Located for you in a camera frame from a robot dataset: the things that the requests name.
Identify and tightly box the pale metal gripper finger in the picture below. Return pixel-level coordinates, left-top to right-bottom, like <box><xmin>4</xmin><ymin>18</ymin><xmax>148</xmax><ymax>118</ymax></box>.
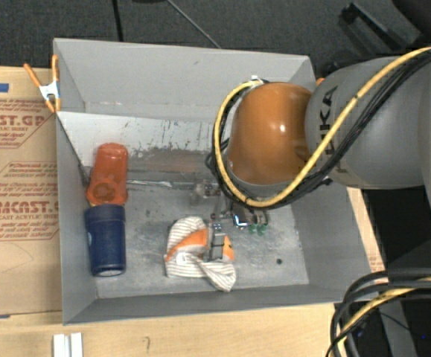
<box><xmin>208</xmin><ymin>223</ymin><xmax>227</xmax><ymax>263</ymax></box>
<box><xmin>189</xmin><ymin>183</ymin><xmax>221</xmax><ymax>206</ymax></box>

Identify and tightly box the striped white and orange cloth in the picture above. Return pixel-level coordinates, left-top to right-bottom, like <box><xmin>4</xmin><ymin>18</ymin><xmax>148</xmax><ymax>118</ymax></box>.
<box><xmin>163</xmin><ymin>216</ymin><xmax>237</xmax><ymax>293</ymax></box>

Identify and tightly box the orange translucent plastic cup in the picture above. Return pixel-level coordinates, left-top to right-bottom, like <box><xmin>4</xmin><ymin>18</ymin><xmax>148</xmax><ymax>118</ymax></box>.
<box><xmin>85</xmin><ymin>142</ymin><xmax>130</xmax><ymax>208</ymax></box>

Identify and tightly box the grey metal bin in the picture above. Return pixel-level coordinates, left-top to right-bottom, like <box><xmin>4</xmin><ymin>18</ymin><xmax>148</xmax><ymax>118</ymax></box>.
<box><xmin>52</xmin><ymin>38</ymin><xmax>373</xmax><ymax>326</ymax></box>

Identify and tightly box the dark blue cup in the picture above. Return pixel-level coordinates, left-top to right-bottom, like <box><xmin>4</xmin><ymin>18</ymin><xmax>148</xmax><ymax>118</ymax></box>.
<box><xmin>83</xmin><ymin>203</ymin><xmax>128</xmax><ymax>277</ymax></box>

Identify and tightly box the brown cardboard board red print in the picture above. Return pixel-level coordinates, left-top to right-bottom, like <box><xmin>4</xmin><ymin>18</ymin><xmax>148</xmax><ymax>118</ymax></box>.
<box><xmin>0</xmin><ymin>64</ymin><xmax>64</xmax><ymax>321</ymax></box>

